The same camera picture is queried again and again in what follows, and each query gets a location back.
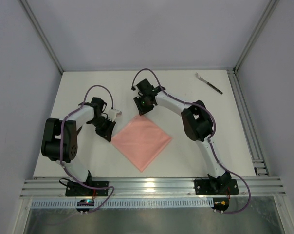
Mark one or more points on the frame post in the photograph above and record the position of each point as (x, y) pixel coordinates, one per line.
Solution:
(260, 25)
(38, 29)

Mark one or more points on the aluminium right side rail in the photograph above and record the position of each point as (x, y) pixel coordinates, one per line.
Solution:
(255, 149)

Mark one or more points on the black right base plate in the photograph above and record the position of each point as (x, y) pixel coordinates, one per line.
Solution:
(205, 186)

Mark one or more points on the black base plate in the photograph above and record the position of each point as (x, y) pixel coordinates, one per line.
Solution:
(74, 189)
(205, 186)

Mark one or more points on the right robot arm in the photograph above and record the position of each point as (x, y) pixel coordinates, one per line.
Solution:
(198, 127)

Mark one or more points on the aluminium front rail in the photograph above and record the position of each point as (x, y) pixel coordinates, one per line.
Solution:
(50, 187)

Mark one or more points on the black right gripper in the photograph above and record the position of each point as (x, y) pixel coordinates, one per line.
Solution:
(142, 104)

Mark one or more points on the pink satin napkin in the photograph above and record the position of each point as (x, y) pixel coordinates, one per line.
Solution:
(141, 141)

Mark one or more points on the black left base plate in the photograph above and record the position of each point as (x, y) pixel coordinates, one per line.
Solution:
(74, 189)

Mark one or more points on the left controller board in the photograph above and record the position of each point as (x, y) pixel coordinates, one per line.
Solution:
(85, 205)

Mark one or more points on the aluminium rail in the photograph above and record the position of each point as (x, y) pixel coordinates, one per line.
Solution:
(255, 149)
(50, 187)

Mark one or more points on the controller board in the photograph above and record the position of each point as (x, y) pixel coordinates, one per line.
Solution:
(220, 205)
(85, 205)

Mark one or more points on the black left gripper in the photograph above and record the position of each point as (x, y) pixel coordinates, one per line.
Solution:
(104, 127)

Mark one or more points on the right controller board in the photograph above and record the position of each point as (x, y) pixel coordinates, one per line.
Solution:
(220, 205)

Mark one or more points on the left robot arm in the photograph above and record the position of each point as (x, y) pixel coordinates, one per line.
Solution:
(60, 144)

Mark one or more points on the metal fork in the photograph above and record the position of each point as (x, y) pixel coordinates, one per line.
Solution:
(208, 83)

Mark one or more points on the slotted cable duct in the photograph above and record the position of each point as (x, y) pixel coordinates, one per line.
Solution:
(135, 203)

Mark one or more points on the left frame post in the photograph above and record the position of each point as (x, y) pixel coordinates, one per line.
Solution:
(38, 29)

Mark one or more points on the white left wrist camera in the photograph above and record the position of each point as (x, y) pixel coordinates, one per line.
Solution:
(113, 114)

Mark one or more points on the right frame post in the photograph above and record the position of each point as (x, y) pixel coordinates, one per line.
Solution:
(260, 25)

